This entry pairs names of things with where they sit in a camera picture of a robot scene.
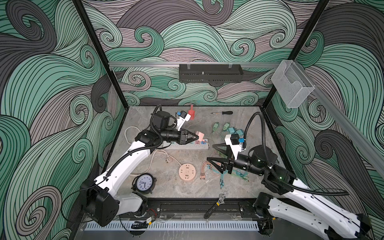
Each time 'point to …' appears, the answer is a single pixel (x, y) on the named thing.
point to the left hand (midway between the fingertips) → (197, 137)
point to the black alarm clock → (144, 183)
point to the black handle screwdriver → (223, 112)
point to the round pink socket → (187, 172)
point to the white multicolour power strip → (195, 145)
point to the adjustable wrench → (221, 200)
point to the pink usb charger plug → (200, 134)
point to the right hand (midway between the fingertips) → (211, 153)
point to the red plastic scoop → (192, 112)
